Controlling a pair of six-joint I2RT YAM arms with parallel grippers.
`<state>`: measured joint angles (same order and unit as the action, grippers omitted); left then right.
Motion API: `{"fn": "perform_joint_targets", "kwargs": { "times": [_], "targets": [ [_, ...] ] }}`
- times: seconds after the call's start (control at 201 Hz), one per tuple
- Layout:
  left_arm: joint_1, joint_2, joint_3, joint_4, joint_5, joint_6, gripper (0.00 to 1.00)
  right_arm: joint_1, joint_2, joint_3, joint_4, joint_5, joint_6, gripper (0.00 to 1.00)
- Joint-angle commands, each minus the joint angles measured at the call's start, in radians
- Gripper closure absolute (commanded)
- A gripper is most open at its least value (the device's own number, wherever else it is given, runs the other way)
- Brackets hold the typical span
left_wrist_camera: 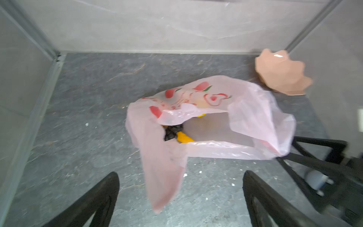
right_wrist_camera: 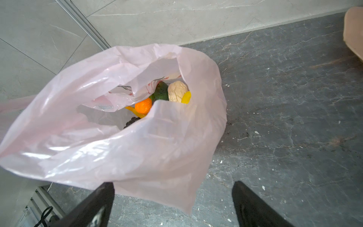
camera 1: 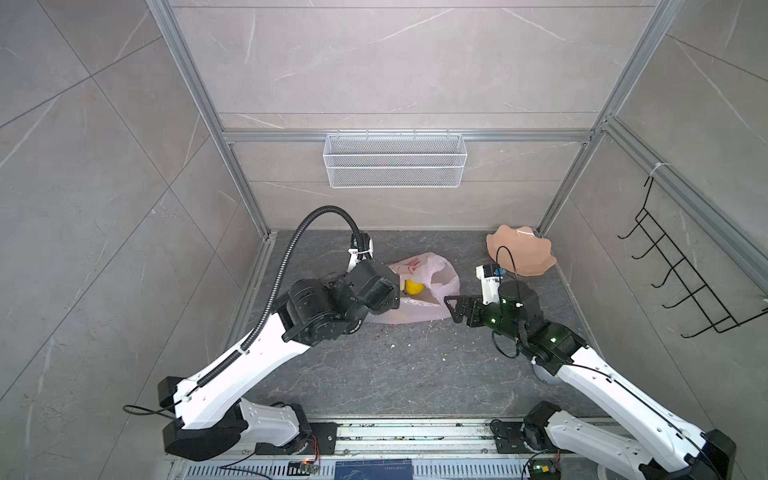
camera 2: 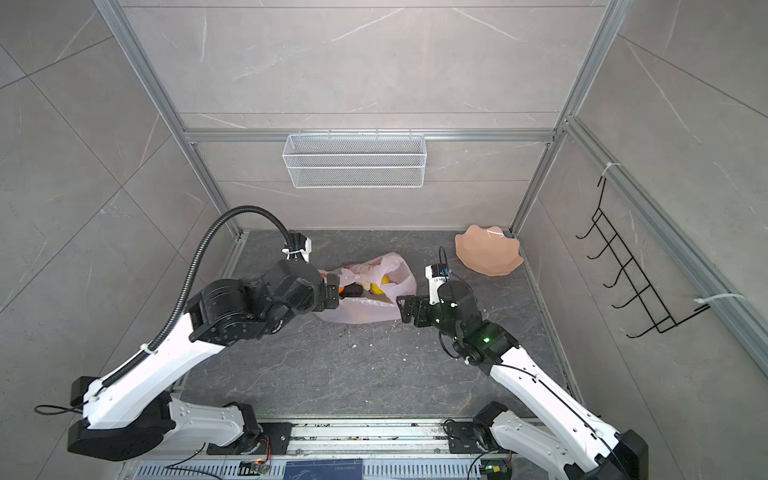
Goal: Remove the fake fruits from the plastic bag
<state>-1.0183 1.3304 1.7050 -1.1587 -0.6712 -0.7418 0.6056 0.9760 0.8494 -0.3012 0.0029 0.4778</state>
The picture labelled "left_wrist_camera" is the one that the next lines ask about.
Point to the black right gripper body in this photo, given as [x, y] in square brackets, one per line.
[328, 182]

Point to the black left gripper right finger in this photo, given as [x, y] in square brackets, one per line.
[264, 205]

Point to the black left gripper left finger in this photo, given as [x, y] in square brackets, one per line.
[98, 202]

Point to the pink plastic bag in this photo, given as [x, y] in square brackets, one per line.
[227, 118]

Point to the pink scalloped plate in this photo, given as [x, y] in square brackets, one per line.
[281, 74]

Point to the black fake grape bunch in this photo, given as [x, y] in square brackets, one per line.
[171, 131]

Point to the yellow fake banana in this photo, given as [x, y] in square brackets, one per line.
[183, 138]

